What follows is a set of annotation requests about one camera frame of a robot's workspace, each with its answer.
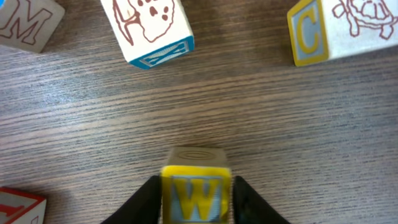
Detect wooden block yellow top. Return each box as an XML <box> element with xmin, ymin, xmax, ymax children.
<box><xmin>160</xmin><ymin>147</ymin><xmax>232</xmax><ymax>224</ymax></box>

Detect wooden block red top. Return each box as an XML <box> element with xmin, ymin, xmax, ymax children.
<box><xmin>1</xmin><ymin>187</ymin><xmax>47</xmax><ymax>224</ymax></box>

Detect wooden block blue X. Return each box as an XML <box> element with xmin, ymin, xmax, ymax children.
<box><xmin>101</xmin><ymin>0</ymin><xmax>195</xmax><ymax>70</ymax></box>

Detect wooden block letter L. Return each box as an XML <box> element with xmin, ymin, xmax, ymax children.
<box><xmin>287</xmin><ymin>0</ymin><xmax>397</xmax><ymax>67</ymax></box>

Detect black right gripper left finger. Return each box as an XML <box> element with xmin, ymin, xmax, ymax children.
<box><xmin>101</xmin><ymin>175</ymin><xmax>162</xmax><ymax>224</ymax></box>

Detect wooden block blue D top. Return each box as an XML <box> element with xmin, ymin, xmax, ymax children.
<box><xmin>1</xmin><ymin>0</ymin><xmax>65</xmax><ymax>53</ymax></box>

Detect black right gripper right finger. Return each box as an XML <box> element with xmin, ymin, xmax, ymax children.
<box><xmin>233</xmin><ymin>175</ymin><xmax>290</xmax><ymax>224</ymax></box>

